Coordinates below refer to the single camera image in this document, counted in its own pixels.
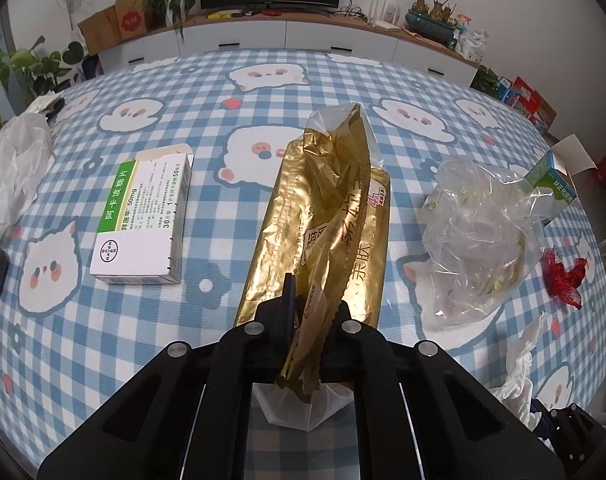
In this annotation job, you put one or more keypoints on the white tissue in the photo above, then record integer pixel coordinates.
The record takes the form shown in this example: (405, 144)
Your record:
(520, 375)

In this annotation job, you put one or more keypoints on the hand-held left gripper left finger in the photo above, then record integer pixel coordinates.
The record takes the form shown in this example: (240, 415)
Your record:
(288, 310)

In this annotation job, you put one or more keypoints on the white medicine box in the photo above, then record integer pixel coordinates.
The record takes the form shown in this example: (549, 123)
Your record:
(138, 220)

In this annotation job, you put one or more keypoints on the small yellow item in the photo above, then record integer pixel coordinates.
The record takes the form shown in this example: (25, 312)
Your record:
(218, 15)

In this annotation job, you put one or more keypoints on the red plastic wrapper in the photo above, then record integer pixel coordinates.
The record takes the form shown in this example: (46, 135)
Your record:
(563, 277)

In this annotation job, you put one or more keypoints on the blue checked tablecloth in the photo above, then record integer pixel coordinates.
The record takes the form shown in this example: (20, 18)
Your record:
(183, 85)

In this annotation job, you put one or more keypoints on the white plastic bag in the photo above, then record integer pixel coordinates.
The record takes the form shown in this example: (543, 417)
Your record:
(13, 170)

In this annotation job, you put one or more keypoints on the red colourful box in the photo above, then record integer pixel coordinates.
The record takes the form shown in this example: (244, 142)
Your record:
(530, 102)

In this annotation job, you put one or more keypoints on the blue colourful box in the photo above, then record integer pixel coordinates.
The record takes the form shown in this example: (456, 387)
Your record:
(505, 89)

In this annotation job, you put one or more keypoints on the teal planter with bonsai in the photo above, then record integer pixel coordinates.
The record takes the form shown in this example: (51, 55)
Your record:
(430, 22)

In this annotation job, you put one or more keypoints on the white router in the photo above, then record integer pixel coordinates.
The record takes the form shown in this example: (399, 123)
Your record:
(383, 20)

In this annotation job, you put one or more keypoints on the potted pothos plant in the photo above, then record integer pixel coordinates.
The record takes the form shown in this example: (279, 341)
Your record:
(38, 67)

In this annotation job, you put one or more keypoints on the large gold foil bag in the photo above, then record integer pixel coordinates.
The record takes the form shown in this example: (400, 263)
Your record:
(323, 200)

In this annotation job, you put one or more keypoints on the brown cardboard box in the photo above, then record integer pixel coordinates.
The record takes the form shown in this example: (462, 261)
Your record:
(100, 32)

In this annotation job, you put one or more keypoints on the teal and white carton box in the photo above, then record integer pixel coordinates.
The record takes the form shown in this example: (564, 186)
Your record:
(553, 180)

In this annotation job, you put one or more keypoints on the white printed bag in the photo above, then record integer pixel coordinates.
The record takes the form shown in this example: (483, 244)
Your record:
(473, 45)

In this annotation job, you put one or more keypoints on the white cabinet with wooden top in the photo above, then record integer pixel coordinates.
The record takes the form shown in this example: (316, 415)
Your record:
(308, 32)

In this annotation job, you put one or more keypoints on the clear plastic bag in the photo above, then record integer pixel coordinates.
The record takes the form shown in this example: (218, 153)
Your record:
(478, 245)

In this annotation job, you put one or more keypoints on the trailing green potted plant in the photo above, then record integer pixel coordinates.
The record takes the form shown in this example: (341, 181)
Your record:
(168, 0)

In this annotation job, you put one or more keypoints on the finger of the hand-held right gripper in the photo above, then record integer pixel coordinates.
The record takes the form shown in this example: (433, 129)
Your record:
(553, 417)

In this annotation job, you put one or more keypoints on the small green floor plant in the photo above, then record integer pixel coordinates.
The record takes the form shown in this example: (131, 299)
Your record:
(485, 82)

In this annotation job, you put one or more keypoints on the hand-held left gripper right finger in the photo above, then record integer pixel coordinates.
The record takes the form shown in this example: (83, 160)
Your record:
(340, 340)

